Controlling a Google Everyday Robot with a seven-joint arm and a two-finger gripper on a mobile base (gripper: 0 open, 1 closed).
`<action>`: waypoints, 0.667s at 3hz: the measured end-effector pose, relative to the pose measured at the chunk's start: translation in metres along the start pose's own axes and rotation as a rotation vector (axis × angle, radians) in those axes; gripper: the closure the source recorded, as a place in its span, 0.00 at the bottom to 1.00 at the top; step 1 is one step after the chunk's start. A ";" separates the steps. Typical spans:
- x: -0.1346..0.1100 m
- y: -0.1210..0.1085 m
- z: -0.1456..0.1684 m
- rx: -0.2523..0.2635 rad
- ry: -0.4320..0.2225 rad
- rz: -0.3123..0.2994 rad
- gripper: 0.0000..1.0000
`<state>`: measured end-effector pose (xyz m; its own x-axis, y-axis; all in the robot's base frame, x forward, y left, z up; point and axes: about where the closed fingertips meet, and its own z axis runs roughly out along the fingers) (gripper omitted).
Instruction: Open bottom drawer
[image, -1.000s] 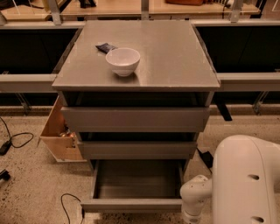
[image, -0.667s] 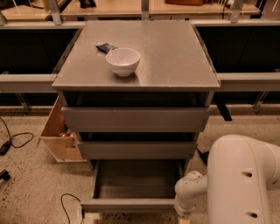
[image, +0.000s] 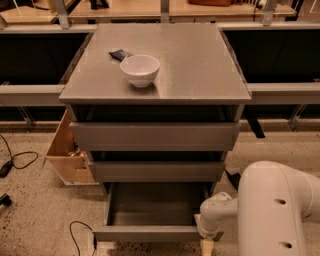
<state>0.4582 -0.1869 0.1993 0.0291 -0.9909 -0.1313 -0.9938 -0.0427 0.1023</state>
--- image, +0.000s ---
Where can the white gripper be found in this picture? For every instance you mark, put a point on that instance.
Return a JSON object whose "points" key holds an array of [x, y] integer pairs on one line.
{"points": [[205, 230]]}

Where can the grey bottom drawer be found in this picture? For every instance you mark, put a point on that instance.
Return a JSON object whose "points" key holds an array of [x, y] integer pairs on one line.
{"points": [[152, 212]]}

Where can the grey drawer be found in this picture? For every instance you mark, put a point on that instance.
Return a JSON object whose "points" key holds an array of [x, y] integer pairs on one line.
{"points": [[93, 136], [181, 171], [152, 212]]}

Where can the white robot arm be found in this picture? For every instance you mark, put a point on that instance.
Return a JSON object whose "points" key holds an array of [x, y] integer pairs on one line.
{"points": [[273, 202]]}

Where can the grey middle drawer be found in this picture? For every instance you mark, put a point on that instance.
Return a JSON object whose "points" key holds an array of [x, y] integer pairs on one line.
{"points": [[181, 171]]}

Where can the grey drawer cabinet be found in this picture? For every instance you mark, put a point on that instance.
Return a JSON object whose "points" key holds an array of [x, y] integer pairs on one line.
{"points": [[198, 82]]}

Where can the grey top drawer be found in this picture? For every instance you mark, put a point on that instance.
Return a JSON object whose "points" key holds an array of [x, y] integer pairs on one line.
{"points": [[93, 136]]}

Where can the black power adapter right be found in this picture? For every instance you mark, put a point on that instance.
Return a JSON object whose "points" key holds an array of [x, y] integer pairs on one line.
{"points": [[234, 179]]}

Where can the cardboard box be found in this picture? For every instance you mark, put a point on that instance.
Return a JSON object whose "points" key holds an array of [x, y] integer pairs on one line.
{"points": [[69, 162]]}

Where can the white ceramic bowl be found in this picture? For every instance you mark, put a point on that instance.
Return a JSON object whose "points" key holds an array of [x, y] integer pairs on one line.
{"points": [[140, 70]]}

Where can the black object left edge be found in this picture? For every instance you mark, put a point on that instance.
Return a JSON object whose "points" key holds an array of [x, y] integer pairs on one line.
{"points": [[5, 200]]}

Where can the dark blue snack packet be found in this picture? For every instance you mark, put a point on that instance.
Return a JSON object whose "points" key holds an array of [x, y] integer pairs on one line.
{"points": [[120, 54]]}

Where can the wooden table background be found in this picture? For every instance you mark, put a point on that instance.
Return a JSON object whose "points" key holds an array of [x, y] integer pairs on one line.
{"points": [[47, 12]]}

